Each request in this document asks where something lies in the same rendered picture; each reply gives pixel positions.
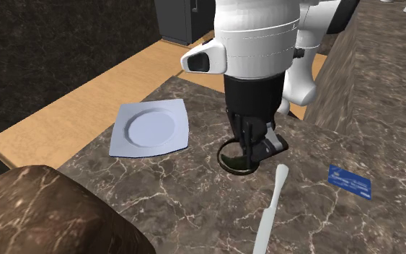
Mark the blue card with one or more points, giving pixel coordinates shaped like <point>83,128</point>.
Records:
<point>349,182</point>

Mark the white knife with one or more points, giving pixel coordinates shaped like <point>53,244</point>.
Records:
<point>268,214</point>

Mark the brown marbled rounded block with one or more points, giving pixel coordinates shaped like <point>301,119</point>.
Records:
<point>48,214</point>

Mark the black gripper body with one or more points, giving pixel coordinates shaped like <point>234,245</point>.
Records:
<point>253,96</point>

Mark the dark green bowl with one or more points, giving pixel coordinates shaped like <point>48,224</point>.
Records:
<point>231,163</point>

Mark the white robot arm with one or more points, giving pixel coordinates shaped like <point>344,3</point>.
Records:
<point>255,38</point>

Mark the dark grey cabinet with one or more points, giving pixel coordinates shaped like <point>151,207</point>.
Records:
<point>178,19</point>

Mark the white square plate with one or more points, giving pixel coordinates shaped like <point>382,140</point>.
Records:
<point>150,128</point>

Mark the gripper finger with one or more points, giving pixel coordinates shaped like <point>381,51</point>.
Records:
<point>271,147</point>
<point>246,140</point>

